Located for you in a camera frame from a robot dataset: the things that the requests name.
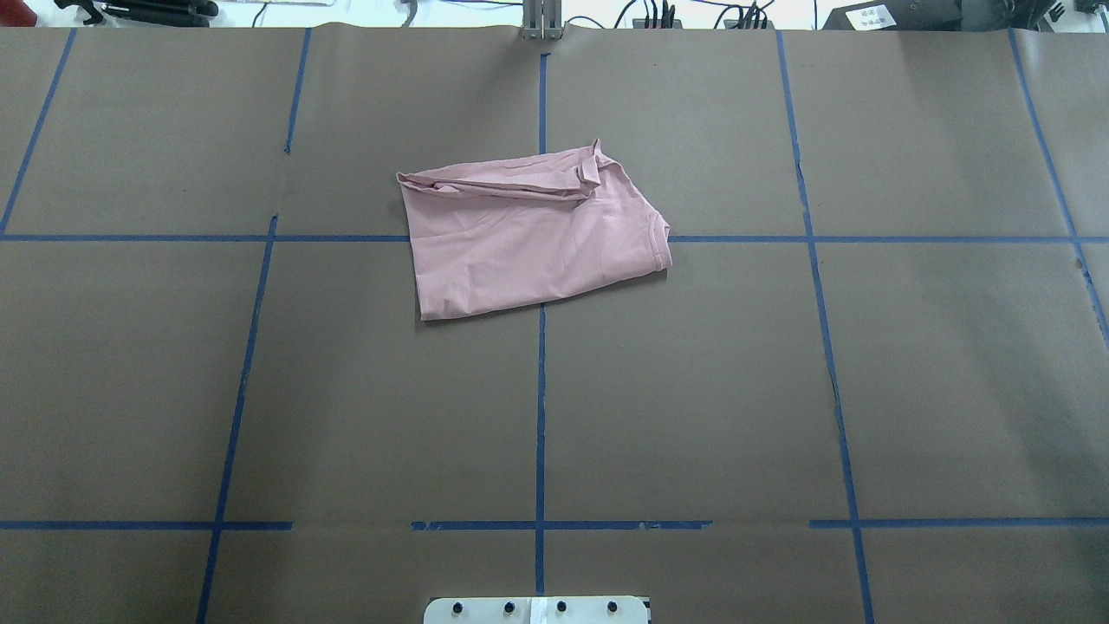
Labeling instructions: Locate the black box with label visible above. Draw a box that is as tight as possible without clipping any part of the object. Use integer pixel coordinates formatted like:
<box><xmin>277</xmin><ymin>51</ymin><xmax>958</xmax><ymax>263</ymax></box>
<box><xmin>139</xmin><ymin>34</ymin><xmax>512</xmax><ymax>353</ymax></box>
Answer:
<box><xmin>820</xmin><ymin>1</ymin><xmax>963</xmax><ymax>32</ymax></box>

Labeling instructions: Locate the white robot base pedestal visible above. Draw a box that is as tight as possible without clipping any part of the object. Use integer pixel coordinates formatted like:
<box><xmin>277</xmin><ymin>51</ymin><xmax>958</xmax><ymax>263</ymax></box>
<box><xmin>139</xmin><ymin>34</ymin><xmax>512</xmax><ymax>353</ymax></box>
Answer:
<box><xmin>423</xmin><ymin>595</ymin><xmax>652</xmax><ymax>623</ymax></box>

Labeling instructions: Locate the aluminium frame post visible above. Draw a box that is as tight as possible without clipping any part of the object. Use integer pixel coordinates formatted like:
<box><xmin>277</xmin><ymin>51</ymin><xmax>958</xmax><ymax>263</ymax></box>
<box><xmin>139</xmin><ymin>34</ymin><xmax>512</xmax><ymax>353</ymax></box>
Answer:
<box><xmin>520</xmin><ymin>0</ymin><xmax>564</xmax><ymax>41</ymax></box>

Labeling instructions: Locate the pink Snoopy t-shirt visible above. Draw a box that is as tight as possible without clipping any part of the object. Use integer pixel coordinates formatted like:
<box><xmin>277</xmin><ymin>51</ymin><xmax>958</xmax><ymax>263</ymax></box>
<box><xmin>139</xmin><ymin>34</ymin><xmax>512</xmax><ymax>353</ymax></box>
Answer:
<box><xmin>397</xmin><ymin>142</ymin><xmax>673</xmax><ymax>323</ymax></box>

